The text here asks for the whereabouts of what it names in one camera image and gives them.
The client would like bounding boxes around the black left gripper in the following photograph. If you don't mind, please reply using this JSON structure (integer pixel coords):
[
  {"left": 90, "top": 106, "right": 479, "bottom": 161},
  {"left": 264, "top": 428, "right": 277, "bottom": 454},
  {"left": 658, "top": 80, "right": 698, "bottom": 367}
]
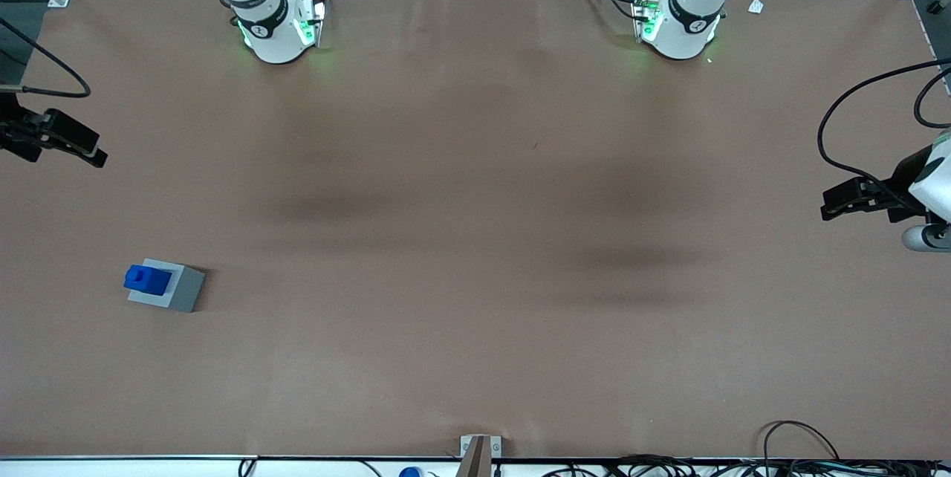
[{"left": 820, "top": 146, "right": 934, "bottom": 225}]

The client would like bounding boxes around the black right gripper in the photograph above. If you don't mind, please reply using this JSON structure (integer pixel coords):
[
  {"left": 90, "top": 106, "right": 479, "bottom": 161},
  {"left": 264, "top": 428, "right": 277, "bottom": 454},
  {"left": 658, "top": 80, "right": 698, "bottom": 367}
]
[{"left": 0, "top": 93, "right": 109, "bottom": 169}]

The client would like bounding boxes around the blue plastic part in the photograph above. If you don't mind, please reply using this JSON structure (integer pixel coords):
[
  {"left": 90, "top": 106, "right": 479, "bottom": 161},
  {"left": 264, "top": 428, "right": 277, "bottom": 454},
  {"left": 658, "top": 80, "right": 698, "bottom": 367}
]
[{"left": 123, "top": 263, "right": 174, "bottom": 297}]

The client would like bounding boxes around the gray square base block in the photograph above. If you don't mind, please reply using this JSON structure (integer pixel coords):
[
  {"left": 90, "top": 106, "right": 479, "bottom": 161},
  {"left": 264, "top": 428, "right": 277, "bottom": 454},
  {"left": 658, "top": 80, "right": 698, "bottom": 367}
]
[{"left": 127, "top": 258, "right": 207, "bottom": 314}]

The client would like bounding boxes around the brown table cover sheet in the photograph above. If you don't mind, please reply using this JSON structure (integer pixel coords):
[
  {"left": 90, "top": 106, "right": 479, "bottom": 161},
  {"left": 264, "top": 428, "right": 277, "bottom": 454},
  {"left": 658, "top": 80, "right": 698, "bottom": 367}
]
[{"left": 0, "top": 0, "right": 951, "bottom": 460}]

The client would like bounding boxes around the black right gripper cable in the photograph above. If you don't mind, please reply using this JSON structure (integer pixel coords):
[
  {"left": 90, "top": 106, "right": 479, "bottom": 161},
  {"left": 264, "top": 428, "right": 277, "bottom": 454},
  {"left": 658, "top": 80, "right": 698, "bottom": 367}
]
[{"left": 0, "top": 15, "right": 92, "bottom": 100}]

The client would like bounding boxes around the long black left gripper cable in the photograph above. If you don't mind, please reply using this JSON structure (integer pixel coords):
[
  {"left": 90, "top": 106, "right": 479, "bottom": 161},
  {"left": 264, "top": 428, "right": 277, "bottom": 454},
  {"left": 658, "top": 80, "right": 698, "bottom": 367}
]
[{"left": 817, "top": 59, "right": 951, "bottom": 199}]

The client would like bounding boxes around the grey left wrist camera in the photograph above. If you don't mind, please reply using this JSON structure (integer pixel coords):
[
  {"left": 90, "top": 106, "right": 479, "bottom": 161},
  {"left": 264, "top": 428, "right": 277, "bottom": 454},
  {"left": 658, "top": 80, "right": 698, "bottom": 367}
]
[{"left": 901, "top": 223, "right": 951, "bottom": 253}]

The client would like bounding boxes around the short black curved cable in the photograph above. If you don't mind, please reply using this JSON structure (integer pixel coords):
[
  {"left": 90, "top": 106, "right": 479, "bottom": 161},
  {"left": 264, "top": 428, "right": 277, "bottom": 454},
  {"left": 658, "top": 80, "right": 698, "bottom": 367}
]
[{"left": 913, "top": 67, "right": 951, "bottom": 129}]

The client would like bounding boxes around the black arched cable loop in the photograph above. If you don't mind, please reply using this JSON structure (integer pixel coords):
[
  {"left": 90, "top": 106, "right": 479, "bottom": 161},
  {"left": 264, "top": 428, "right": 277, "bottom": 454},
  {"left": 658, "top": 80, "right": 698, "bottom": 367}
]
[{"left": 761, "top": 421, "right": 842, "bottom": 463}]

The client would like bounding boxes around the black cable bundle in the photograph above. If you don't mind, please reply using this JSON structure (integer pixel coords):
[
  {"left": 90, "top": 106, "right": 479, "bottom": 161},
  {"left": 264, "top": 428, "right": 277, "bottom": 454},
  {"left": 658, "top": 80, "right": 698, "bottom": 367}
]
[{"left": 546, "top": 453, "right": 951, "bottom": 477}]

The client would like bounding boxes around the metal bracket with brown post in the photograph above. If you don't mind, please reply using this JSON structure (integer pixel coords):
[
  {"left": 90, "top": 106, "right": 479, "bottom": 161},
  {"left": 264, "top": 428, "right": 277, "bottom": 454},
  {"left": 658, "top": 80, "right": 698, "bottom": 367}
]
[{"left": 459, "top": 434, "right": 503, "bottom": 477}]

